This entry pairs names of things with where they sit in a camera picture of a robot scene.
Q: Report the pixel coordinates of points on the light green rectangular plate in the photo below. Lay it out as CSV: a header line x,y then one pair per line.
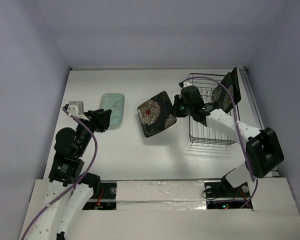
x,y
116,103

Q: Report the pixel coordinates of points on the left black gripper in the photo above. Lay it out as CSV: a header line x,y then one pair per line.
x,y
99,116

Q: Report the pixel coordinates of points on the black floral square plate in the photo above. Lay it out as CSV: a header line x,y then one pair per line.
x,y
156,114

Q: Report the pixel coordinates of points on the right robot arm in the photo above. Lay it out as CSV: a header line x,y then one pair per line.
x,y
244,172

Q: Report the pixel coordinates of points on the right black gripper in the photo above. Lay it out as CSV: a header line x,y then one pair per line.
x,y
177,107

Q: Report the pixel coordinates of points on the white foam front panel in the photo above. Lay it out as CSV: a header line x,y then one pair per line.
x,y
162,210

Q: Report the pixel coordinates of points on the black wire dish rack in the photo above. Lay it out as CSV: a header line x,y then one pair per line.
x,y
219,127

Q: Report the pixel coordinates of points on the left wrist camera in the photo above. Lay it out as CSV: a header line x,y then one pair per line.
x,y
76,108

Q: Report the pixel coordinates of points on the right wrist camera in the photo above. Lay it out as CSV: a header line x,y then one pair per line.
x,y
185,84

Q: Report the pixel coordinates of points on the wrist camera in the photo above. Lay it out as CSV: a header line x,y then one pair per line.
x,y
185,84
76,108

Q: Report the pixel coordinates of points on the aluminium side rail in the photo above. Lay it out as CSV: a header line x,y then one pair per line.
x,y
262,125

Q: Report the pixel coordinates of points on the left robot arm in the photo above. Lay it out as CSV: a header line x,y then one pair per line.
x,y
69,186

